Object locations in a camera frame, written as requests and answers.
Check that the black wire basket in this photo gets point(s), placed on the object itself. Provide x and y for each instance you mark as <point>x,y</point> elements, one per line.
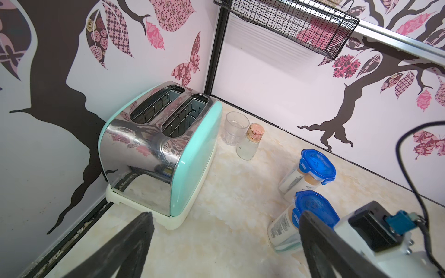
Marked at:
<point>311,24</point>

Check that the small bottle cork lid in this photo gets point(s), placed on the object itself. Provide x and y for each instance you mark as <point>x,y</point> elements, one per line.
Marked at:
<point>248,145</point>

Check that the clear glass tumbler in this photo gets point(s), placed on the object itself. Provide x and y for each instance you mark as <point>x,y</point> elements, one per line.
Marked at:
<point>235,126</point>

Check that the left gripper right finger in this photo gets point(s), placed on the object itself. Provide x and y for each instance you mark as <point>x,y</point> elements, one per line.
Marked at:
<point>327,254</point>

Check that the middle blue lid container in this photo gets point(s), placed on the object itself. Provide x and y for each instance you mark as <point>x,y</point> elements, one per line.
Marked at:
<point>284,231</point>

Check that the blue lid container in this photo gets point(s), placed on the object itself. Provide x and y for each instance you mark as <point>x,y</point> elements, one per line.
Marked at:
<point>312,170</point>
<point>284,231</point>

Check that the mint chrome toaster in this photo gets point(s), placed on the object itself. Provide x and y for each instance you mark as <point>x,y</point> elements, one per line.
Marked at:
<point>157,150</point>

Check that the far blue lid container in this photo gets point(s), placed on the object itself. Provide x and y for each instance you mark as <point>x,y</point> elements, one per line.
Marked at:
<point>312,170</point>

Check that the back aluminium rail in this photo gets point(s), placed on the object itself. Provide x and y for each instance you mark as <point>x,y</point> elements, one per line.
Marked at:
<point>399,41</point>

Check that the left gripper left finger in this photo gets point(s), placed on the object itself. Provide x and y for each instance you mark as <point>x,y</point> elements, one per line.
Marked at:
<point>123,256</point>

